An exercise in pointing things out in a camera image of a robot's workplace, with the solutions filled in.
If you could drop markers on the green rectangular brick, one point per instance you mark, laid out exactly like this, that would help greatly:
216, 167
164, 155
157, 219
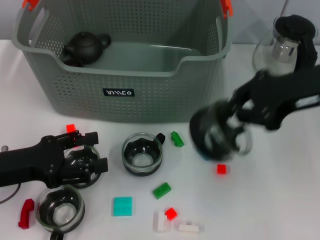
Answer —
162, 190

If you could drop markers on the small red square brick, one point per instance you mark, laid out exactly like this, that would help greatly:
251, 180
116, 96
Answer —
171, 213
221, 169

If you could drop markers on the dark red curved brick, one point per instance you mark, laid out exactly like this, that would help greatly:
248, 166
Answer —
25, 215

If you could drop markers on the orange-red rectangular brick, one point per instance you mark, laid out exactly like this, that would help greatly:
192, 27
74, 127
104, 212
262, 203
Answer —
70, 128

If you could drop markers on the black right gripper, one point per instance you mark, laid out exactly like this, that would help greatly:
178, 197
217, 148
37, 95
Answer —
282, 100

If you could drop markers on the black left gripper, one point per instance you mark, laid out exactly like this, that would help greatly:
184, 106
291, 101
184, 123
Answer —
30, 165

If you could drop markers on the black clay teapot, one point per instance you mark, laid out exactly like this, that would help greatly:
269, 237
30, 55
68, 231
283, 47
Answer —
85, 47

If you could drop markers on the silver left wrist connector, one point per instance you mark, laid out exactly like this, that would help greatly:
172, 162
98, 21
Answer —
4, 148

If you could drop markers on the green stepped brick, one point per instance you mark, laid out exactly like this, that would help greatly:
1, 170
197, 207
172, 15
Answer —
177, 140

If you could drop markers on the grey perforated storage bin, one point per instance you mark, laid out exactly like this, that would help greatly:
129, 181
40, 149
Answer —
150, 100

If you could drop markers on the white long brick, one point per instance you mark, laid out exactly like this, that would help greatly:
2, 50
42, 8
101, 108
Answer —
188, 228

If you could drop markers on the teal square plate brick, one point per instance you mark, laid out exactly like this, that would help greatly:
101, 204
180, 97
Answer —
122, 206

